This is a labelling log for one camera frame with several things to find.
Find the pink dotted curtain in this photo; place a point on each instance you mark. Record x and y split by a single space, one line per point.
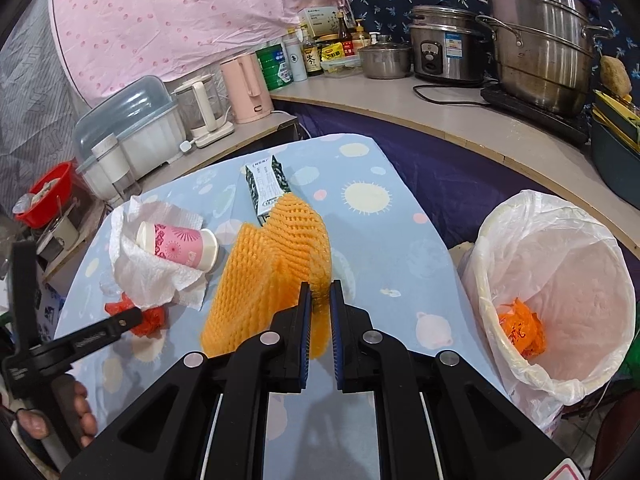
107 44

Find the dark teal basin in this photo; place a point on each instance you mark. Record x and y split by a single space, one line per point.
617 164

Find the green drink carton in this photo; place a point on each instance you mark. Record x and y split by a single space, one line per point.
266 182

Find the white plug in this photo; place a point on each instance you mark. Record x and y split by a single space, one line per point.
186 147

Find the yellow green dishes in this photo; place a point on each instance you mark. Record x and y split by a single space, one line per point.
618 118

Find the white tumbler cup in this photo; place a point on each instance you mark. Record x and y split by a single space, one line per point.
113 162

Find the large steel steamer pot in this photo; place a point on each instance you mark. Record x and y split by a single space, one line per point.
545 50

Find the white bottle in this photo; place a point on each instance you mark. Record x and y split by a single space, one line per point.
294 52

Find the trash bin with white liner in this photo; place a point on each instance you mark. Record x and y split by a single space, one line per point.
567 267

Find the loofah sponge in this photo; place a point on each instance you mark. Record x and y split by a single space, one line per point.
614 77

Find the orange foam fruit net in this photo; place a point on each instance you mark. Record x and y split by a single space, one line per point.
301 236

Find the dish rack with blue lid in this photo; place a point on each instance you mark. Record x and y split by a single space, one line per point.
146 121

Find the red plastic bag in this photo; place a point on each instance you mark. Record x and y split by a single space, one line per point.
153 319

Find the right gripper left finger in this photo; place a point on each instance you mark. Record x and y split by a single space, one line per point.
206 418

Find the steel rice cooker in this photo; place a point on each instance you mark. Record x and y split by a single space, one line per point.
448 45

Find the glass white electric kettle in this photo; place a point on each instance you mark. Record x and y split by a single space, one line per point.
202 112

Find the green can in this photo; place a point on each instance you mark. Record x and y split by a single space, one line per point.
274 66

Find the small steel pot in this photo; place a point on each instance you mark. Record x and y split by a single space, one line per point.
386 60

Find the yellow seasoning packet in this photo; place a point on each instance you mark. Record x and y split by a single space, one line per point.
332 51

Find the orange plastic bag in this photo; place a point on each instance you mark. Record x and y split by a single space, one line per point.
523 328

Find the pink electric kettle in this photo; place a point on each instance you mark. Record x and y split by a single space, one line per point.
246 87

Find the white paper towel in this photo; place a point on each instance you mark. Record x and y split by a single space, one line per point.
141 269

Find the pink paper cup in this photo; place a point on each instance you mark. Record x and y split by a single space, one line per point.
197 249

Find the blue spotted tablecloth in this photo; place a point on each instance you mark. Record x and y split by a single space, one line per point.
390 261

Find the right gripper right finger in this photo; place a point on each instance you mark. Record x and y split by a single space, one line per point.
436 417

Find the red plastic basin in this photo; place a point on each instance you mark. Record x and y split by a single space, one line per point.
51 192

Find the left hand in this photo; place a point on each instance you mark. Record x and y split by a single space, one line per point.
38 424

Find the black induction cooker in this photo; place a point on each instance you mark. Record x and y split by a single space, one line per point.
573 131

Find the dark soy sauce bottle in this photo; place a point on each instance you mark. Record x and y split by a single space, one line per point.
311 54

